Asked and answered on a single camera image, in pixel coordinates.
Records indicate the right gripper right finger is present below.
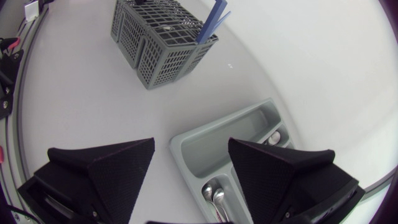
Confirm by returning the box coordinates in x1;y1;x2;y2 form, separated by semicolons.
228;138;366;224

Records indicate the steel spoon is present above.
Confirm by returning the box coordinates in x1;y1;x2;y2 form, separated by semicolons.
267;131;282;146
201;184;224;223
213;188;231;223

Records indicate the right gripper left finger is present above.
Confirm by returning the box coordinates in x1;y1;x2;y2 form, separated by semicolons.
17;138;155;224

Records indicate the grey cutlery basket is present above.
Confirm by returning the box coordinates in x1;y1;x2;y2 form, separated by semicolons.
110;0;232;90

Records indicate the grey cutlery tray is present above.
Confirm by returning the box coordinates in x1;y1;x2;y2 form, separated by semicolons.
169;98;295;224

